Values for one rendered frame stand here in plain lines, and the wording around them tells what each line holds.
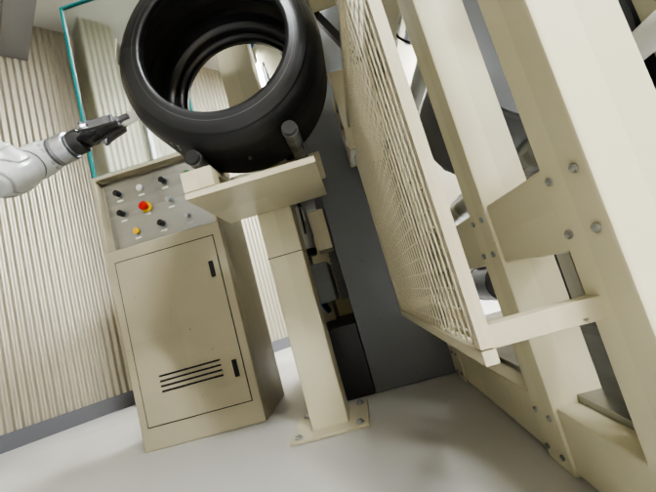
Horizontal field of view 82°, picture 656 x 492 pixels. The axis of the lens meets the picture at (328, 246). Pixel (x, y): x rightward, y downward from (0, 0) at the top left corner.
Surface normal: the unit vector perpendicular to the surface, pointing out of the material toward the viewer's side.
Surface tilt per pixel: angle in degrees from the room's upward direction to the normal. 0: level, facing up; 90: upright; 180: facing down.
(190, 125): 99
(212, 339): 90
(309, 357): 90
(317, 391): 90
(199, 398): 90
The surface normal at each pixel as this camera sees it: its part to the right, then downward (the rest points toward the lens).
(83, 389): 0.66, -0.28
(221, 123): -0.06, 0.07
